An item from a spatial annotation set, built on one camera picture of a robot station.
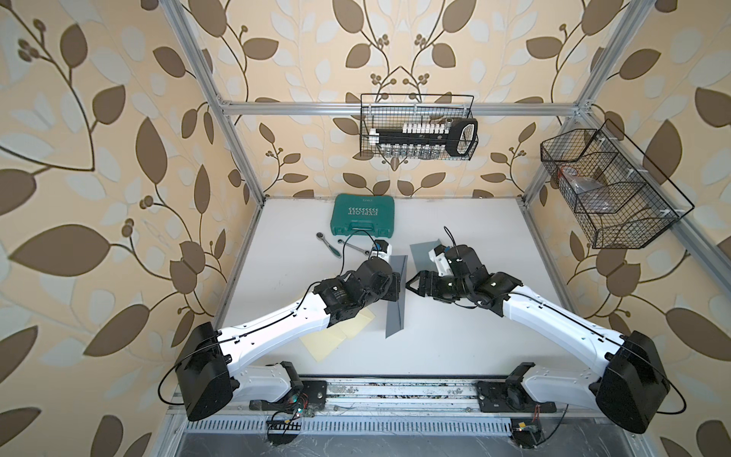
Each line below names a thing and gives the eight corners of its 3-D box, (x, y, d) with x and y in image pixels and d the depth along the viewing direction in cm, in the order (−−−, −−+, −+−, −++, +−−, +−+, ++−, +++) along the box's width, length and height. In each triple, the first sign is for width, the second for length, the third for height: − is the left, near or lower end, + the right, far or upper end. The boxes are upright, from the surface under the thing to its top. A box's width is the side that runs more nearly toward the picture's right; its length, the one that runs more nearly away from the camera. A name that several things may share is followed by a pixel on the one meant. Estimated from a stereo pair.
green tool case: (331, 237, 109) (329, 231, 106) (336, 200, 122) (334, 193, 119) (395, 237, 109) (395, 231, 106) (393, 200, 122) (393, 193, 119)
